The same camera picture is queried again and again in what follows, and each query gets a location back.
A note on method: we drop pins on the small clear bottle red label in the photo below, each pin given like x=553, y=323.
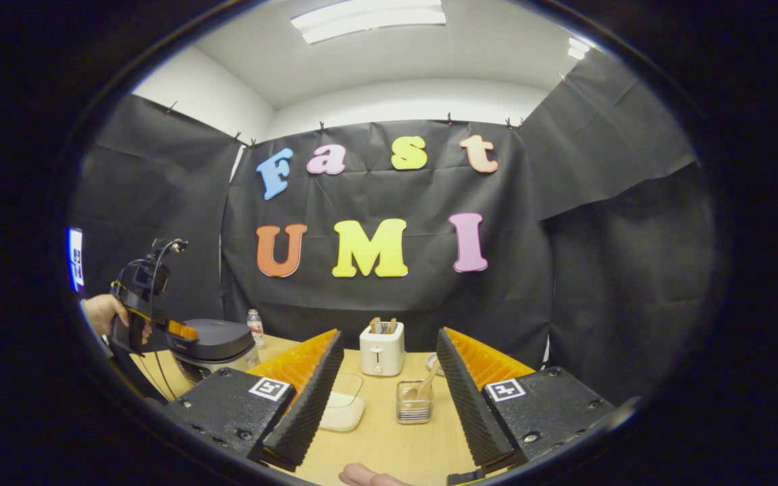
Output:
x=256, y=331

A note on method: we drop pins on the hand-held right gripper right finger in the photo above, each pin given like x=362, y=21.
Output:
x=473, y=405

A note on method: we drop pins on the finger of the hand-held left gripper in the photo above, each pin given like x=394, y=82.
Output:
x=183, y=330

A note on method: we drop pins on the large ceiling light panel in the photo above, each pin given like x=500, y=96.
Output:
x=369, y=20

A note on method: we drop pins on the computer monitor screen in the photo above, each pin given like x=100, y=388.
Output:
x=75, y=260

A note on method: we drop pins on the wooden spoon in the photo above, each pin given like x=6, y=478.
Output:
x=426, y=381

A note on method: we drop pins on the black backdrop cloth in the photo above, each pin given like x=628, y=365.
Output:
x=396, y=297

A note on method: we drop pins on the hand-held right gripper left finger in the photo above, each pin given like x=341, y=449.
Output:
x=308, y=405

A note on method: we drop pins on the clear container of white rice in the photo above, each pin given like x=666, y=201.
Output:
x=343, y=408

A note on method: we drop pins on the small ceiling light panel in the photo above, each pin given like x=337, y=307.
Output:
x=579, y=48

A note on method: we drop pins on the white round plate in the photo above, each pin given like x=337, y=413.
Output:
x=431, y=363

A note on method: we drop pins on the dark grey rice cooker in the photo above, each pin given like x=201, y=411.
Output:
x=217, y=344

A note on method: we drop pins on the white toaster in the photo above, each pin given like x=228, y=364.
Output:
x=382, y=354

